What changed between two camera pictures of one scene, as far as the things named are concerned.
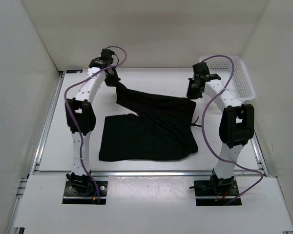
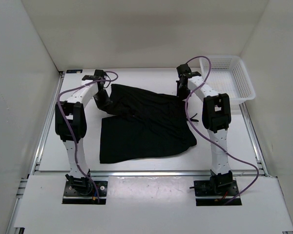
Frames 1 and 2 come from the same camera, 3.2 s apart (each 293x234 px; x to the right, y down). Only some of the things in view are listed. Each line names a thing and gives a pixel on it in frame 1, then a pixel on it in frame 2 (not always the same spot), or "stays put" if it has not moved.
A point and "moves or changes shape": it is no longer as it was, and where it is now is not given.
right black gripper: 190,94 -> 181,95
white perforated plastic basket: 240,84 stays put
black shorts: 163,128 moves or changes shape
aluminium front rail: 151,173 stays put
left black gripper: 114,82 -> 103,105
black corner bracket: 73,70 stays put
